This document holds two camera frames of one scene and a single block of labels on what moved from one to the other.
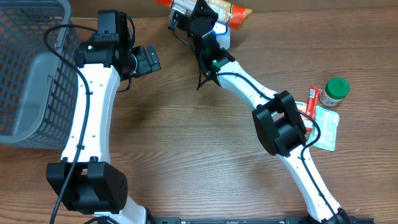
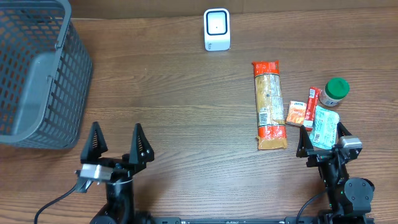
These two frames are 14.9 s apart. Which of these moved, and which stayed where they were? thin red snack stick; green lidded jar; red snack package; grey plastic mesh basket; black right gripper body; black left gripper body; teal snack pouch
Moved: red snack package; black left gripper body; black right gripper body
Stayed: green lidded jar; teal snack pouch; thin red snack stick; grey plastic mesh basket
